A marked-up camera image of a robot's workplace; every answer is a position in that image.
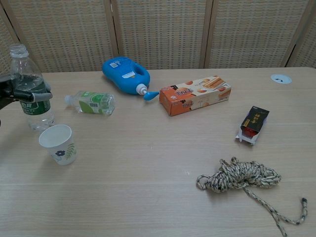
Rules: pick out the small clear green-label bottle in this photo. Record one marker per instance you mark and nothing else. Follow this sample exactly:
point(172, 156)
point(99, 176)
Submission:
point(93, 103)

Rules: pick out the orange biscuit box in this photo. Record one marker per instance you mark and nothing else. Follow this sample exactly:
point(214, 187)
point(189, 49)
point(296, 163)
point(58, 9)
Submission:
point(195, 96)

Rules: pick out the transparent plastic water bottle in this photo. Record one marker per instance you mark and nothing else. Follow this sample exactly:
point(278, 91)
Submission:
point(29, 71)

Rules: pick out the small black snack packet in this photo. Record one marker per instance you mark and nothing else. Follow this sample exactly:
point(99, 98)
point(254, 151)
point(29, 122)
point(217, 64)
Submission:
point(254, 121)

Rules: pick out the small white paper cup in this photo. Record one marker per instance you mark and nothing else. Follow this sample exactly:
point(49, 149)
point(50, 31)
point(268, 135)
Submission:
point(59, 145)

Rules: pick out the woven folding screen panel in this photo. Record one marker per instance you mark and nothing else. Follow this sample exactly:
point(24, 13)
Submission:
point(307, 44)
point(247, 32)
point(160, 32)
point(61, 32)
point(5, 42)

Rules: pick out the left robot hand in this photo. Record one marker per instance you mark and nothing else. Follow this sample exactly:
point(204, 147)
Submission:
point(6, 93)

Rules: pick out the blue detergent pump jug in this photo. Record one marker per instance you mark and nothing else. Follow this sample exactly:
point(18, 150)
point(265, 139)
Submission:
point(123, 74)

